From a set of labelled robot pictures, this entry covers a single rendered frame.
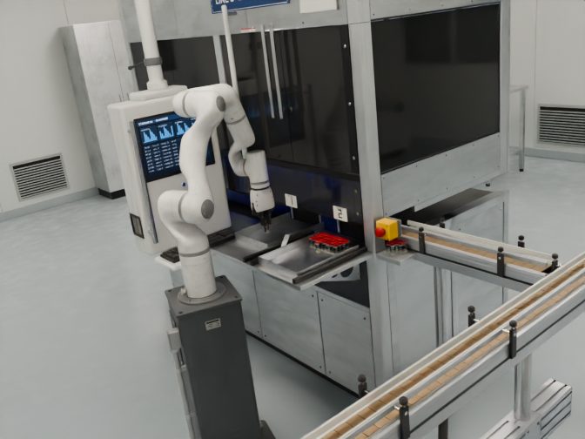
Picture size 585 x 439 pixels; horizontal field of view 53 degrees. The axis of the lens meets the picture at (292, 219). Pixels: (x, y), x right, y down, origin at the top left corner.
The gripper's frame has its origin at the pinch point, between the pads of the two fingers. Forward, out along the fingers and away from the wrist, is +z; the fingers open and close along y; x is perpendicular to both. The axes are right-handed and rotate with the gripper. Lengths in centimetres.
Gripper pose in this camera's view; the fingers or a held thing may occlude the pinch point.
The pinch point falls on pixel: (265, 220)
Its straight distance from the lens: 265.2
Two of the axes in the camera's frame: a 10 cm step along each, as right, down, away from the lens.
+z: 1.3, 9.5, 2.8
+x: 5.5, 1.7, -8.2
